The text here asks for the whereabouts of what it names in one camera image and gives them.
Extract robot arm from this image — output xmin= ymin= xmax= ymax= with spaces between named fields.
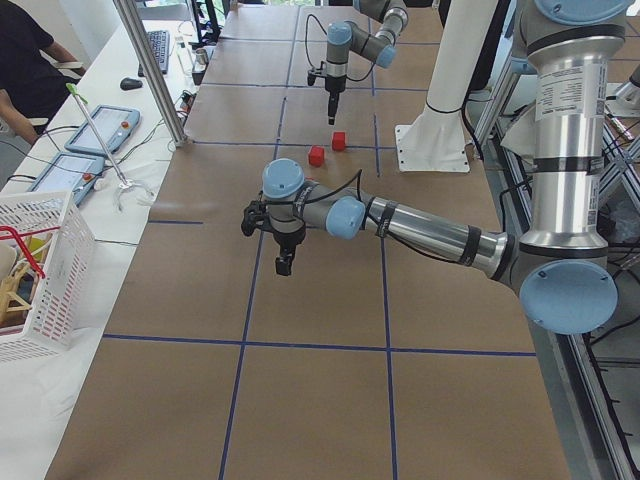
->
xmin=321 ymin=0 xmax=409 ymax=125
xmin=241 ymin=1 xmax=634 ymax=335

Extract white plastic basket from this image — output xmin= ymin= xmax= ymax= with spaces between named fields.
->
xmin=1 ymin=191 xmax=95 ymax=362

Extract black keyboard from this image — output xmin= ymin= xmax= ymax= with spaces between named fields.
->
xmin=147 ymin=30 xmax=171 ymax=75

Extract white pedestal column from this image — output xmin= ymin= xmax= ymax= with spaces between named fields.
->
xmin=395 ymin=0 xmax=510 ymax=173

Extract metal cup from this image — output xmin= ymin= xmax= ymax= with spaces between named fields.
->
xmin=194 ymin=48 xmax=209 ymax=67

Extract teach pendant far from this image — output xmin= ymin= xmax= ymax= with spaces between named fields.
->
xmin=65 ymin=105 xmax=141 ymax=157

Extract teach pendant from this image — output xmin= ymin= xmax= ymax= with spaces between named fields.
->
xmin=28 ymin=152 xmax=105 ymax=206
xmin=65 ymin=105 xmax=141 ymax=157

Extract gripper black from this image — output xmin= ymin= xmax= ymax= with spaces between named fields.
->
xmin=272 ymin=227 xmax=306 ymax=276
xmin=326 ymin=76 xmax=346 ymax=125

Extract person in black shirt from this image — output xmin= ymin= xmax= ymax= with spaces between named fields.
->
xmin=1 ymin=1 xmax=76 ymax=144

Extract teach pendant near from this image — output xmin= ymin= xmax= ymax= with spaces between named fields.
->
xmin=28 ymin=152 xmax=105 ymax=206

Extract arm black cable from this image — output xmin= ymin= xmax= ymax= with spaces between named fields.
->
xmin=303 ymin=12 xmax=376 ymax=83
xmin=257 ymin=168 xmax=471 ymax=263

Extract black computer mouse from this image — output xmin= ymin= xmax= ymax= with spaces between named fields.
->
xmin=119 ymin=77 xmax=142 ymax=91

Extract reacher grabber stick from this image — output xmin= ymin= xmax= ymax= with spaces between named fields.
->
xmin=66 ymin=83 xmax=155 ymax=211

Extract aluminium frame post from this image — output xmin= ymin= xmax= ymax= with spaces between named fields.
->
xmin=114 ymin=0 xmax=188 ymax=148

